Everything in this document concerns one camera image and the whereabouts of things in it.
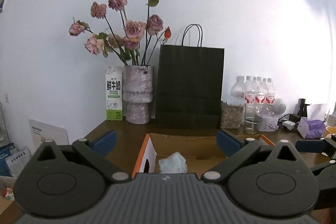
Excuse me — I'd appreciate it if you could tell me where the yellow mug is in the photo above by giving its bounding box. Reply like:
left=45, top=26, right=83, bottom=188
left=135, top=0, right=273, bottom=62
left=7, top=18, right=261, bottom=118
left=324, top=126, right=336, bottom=138

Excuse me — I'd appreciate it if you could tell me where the purple tissue pack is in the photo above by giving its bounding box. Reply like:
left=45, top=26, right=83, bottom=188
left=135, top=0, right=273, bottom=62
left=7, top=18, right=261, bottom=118
left=297, top=117, right=326, bottom=140

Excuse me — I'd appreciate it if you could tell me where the orange cardboard box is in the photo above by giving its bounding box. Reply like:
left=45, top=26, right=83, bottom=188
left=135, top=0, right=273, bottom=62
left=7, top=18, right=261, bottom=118
left=132, top=134, right=274, bottom=177

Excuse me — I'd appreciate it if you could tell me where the clear jar of grains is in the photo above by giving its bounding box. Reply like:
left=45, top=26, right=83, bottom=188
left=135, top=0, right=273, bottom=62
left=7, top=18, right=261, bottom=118
left=220, top=101, right=244, bottom=129

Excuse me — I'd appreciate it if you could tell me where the empty clear glass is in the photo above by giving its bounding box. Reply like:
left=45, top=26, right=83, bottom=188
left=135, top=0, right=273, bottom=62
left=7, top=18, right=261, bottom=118
left=244, top=104, right=262, bottom=135

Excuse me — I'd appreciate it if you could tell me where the white power adapter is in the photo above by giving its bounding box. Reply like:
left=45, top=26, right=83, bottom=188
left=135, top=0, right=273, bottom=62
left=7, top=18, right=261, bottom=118
left=281, top=120, right=296, bottom=130

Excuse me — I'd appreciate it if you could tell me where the white leaning board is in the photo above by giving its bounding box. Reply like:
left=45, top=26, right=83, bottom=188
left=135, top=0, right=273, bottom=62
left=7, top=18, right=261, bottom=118
left=29, top=119, right=69, bottom=154

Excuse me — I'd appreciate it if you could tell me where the pack of water bottles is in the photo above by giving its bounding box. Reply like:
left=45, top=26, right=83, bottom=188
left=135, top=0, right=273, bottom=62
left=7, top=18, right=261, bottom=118
left=230, top=76, right=276, bottom=107

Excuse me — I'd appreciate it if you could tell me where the crumpled light blue mask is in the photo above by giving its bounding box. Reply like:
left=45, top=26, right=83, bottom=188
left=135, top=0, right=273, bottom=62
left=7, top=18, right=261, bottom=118
left=158, top=152, right=187, bottom=173

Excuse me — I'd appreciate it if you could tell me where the green white milk carton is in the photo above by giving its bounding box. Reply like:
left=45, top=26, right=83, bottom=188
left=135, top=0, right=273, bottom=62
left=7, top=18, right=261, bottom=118
left=105, top=66, right=123, bottom=121

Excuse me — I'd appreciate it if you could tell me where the black paper bag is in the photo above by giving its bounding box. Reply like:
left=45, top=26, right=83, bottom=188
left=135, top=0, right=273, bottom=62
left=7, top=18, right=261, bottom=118
left=154, top=24, right=224, bottom=130

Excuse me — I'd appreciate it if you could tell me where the purple textured vase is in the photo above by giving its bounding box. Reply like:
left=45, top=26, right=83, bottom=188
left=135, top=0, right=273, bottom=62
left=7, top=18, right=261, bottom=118
left=122, top=65, right=154, bottom=124

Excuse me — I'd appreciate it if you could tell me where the dried rose bouquet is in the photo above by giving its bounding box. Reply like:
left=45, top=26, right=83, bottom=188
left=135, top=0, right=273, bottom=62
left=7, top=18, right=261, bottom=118
left=68, top=0, right=172, bottom=66

